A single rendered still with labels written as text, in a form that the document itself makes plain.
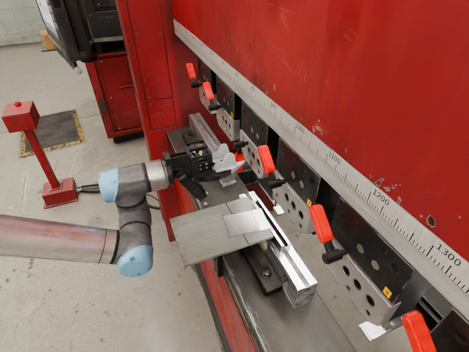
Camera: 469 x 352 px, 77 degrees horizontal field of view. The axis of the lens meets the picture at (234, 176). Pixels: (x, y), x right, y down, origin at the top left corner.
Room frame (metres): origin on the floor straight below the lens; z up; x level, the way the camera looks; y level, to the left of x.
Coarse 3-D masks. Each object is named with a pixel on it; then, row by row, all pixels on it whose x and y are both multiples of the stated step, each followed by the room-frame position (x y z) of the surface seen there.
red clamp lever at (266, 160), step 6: (258, 150) 0.54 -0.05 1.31; (264, 150) 0.53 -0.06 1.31; (264, 156) 0.52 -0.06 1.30; (270, 156) 0.52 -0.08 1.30; (264, 162) 0.51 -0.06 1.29; (270, 162) 0.51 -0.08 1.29; (264, 168) 0.51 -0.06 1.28; (270, 168) 0.50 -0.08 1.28; (270, 174) 0.49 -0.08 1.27; (270, 180) 0.49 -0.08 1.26; (276, 180) 0.48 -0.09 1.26; (282, 180) 0.49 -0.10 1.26; (270, 186) 0.47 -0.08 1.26; (276, 186) 0.48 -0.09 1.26
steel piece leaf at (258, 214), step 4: (260, 208) 0.67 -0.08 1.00; (252, 212) 0.65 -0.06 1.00; (256, 212) 0.65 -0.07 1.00; (260, 212) 0.65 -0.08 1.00; (256, 216) 0.63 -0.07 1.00; (260, 216) 0.63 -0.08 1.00; (264, 216) 0.63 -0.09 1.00; (256, 220) 0.62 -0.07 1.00; (260, 220) 0.62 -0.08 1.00; (264, 220) 0.62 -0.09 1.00; (260, 224) 0.60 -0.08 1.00; (264, 224) 0.60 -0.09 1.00; (268, 224) 0.60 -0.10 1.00; (260, 228) 0.58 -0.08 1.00; (264, 228) 0.58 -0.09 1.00; (268, 228) 0.58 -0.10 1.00
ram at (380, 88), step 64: (192, 0) 1.11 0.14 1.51; (256, 0) 0.67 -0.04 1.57; (320, 0) 0.48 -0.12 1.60; (384, 0) 0.37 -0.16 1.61; (448, 0) 0.30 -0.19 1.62; (256, 64) 0.65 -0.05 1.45; (320, 64) 0.45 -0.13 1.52; (384, 64) 0.35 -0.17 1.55; (448, 64) 0.28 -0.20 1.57; (320, 128) 0.43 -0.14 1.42; (384, 128) 0.32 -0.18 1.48; (448, 128) 0.26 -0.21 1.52; (384, 192) 0.29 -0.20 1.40; (448, 192) 0.23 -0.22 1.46
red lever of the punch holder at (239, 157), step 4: (236, 144) 0.65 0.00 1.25; (240, 144) 0.66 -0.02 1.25; (244, 144) 0.66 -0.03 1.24; (236, 148) 0.65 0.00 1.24; (240, 148) 0.66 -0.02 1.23; (236, 152) 0.66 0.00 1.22; (240, 152) 0.66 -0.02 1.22; (236, 156) 0.65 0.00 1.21; (240, 156) 0.65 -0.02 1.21; (236, 160) 0.65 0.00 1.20; (240, 160) 0.65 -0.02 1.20; (240, 168) 0.65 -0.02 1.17
